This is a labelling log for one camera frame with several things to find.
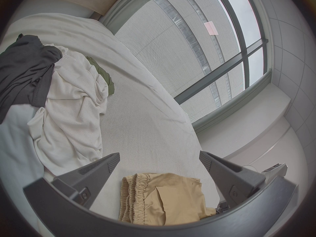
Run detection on window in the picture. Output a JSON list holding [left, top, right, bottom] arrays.
[[115, 0, 268, 133]]

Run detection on pale blue garment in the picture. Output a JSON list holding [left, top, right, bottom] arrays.
[[0, 105, 46, 180]]

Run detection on grey-green curtain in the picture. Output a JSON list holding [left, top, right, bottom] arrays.
[[191, 72, 272, 134], [99, 0, 178, 31]]

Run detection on olive green garment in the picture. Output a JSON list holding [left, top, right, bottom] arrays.
[[86, 56, 115, 96]]

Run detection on bed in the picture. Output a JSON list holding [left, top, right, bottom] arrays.
[[0, 0, 221, 228]]

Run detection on black garment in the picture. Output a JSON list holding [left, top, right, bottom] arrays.
[[0, 34, 63, 124]]

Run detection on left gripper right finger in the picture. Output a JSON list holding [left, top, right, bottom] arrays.
[[199, 151, 266, 208]]

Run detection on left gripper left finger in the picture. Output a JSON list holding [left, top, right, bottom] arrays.
[[53, 153, 120, 208]]

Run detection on white garment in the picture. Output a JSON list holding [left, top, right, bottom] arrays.
[[27, 46, 109, 176]]

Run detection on tan shorts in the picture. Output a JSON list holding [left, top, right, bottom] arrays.
[[118, 173, 216, 226]]

